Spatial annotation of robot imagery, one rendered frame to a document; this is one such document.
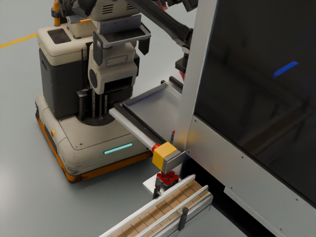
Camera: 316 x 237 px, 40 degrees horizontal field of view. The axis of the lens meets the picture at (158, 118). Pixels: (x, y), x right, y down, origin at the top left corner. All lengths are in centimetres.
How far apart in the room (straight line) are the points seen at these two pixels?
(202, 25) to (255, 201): 59
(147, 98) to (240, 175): 72
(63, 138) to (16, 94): 88
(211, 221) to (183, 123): 41
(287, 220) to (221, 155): 29
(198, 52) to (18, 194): 172
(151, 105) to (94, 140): 75
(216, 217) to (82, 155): 113
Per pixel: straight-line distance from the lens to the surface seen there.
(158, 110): 194
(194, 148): 153
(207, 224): 173
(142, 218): 149
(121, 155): 268
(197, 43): 132
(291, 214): 138
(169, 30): 165
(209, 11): 125
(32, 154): 295
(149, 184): 164
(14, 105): 332
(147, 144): 178
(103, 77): 225
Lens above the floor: 216
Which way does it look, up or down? 42 degrees down
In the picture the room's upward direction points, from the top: 8 degrees clockwise
